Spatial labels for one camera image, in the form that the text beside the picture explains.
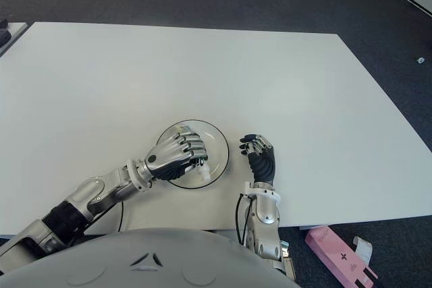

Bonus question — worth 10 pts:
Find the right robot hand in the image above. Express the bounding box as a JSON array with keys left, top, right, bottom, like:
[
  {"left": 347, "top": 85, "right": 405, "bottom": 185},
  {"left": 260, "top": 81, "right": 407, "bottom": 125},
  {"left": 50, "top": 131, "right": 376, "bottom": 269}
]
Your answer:
[{"left": 238, "top": 133, "right": 277, "bottom": 186}]

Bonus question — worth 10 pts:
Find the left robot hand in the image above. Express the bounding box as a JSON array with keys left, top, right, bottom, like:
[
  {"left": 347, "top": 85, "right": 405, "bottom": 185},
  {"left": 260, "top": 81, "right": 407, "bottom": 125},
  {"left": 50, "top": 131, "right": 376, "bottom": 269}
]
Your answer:
[{"left": 144, "top": 125, "right": 209, "bottom": 181}]

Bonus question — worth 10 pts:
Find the green white toothpaste tube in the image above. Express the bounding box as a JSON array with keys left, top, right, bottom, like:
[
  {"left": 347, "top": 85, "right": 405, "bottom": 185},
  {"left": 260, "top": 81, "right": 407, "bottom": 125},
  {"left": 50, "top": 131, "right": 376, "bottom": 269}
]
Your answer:
[{"left": 174, "top": 125, "right": 211, "bottom": 183}]

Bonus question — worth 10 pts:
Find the white plate with black rim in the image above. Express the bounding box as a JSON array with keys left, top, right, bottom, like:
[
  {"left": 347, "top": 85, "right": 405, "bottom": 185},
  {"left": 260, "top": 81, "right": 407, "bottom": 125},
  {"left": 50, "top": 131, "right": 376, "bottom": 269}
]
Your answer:
[{"left": 155, "top": 119, "right": 231, "bottom": 189}]

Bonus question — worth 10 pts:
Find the grey robot torso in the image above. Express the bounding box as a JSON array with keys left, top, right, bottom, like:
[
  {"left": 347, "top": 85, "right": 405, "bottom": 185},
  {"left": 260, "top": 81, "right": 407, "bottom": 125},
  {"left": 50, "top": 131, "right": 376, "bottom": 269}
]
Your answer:
[{"left": 0, "top": 227, "right": 301, "bottom": 288}]

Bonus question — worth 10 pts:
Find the pink cardboard box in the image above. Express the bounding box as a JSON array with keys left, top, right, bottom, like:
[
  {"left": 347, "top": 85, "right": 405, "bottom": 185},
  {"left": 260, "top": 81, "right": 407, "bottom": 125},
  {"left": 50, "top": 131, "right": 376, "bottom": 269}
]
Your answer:
[{"left": 304, "top": 225, "right": 378, "bottom": 288}]

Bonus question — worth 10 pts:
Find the white paper strip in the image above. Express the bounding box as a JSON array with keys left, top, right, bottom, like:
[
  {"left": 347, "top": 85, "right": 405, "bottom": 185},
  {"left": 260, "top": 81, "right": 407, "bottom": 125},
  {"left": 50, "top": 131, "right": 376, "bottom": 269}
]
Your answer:
[{"left": 352, "top": 235, "right": 374, "bottom": 265}]

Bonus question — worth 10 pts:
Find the white side table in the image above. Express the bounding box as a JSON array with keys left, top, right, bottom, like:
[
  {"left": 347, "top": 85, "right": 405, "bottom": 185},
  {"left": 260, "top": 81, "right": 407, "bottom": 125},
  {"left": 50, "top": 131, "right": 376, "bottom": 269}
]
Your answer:
[{"left": 0, "top": 22, "right": 28, "bottom": 58}]

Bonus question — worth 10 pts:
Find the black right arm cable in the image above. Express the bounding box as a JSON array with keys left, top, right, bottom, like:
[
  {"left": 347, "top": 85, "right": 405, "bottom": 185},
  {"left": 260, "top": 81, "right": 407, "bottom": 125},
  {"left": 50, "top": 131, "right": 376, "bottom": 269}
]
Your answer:
[{"left": 235, "top": 193, "right": 252, "bottom": 245}]

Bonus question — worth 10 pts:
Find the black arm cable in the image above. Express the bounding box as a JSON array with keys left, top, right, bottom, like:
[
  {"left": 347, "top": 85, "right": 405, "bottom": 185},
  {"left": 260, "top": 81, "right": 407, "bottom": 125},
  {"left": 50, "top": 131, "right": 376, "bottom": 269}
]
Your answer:
[
  {"left": 80, "top": 200, "right": 124, "bottom": 235},
  {"left": 235, "top": 193, "right": 252, "bottom": 245}
]

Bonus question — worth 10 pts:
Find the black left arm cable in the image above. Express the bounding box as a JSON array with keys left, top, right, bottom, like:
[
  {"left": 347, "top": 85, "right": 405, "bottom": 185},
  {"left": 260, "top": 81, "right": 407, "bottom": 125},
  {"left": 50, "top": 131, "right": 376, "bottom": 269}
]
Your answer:
[{"left": 80, "top": 200, "right": 124, "bottom": 235}]

